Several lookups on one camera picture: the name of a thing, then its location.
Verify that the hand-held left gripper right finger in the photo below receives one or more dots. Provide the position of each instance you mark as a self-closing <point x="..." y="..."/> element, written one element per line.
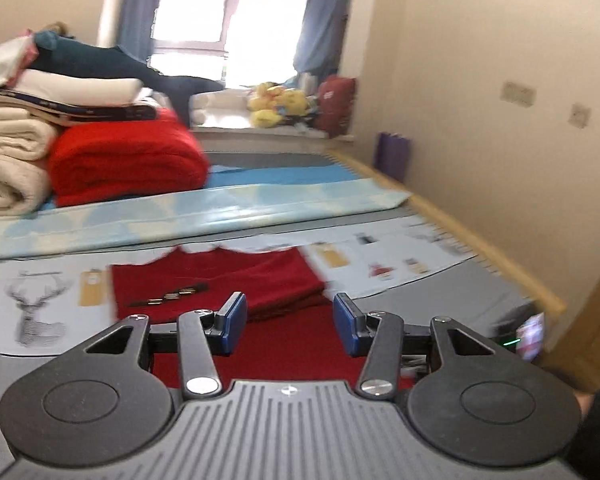
<point x="347" y="322"/>

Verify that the red folded blanket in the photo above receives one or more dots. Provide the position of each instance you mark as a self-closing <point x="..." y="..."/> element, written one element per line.
<point x="130" y="160"/>

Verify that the deer print bed sheet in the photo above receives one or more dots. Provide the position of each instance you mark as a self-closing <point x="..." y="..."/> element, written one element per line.
<point x="455" y="300"/>

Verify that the light blue folded sheet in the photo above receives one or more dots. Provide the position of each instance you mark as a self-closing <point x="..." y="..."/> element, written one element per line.
<point x="205" y="210"/>

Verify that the yellow bear plush toy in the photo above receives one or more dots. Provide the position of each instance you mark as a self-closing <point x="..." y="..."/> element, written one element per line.
<point x="295" y="101"/>

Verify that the blue curtain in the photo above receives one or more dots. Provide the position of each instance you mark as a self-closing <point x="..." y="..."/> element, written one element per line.
<point x="325" y="15"/>
<point x="142" y="5"/>

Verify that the red knit sweater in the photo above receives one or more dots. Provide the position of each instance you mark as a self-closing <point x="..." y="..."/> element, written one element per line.
<point x="260" y="270"/>

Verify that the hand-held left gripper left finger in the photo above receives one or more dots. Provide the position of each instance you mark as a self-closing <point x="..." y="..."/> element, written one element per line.
<point x="232" y="320"/>

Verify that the white plush toy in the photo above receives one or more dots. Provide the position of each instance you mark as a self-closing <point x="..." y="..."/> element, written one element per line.
<point x="215" y="107"/>

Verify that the purple bag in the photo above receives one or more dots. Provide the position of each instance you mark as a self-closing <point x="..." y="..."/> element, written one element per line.
<point x="394" y="155"/>

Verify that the wooden bed frame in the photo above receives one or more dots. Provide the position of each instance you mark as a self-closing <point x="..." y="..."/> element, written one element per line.
<point x="480" y="237"/>

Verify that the dark star-trimmed folded blanket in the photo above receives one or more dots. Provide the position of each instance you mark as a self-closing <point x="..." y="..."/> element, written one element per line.
<point x="80" y="110"/>

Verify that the cream folded blanket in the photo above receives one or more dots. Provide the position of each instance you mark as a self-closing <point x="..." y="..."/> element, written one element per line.
<point x="10" y="132"/>
<point x="10" y="185"/>

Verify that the red plush cushion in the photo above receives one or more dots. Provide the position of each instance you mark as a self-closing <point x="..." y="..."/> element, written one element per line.
<point x="336" y="105"/>

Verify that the white and pink cloth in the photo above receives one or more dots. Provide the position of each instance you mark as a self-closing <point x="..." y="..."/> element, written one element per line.
<point x="5" y="62"/>

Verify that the beige wall outlet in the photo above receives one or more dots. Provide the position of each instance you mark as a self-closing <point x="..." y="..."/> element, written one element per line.
<point x="517" y="93"/>
<point x="580" y="115"/>

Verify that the white pillow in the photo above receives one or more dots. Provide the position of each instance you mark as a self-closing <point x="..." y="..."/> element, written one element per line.
<point x="80" y="85"/>

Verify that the teal shark plush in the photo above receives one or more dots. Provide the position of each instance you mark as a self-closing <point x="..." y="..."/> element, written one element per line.
<point x="95" y="57"/>

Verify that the yellow duck plush toy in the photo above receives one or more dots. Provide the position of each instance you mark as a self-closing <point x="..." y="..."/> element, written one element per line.
<point x="265" y="107"/>

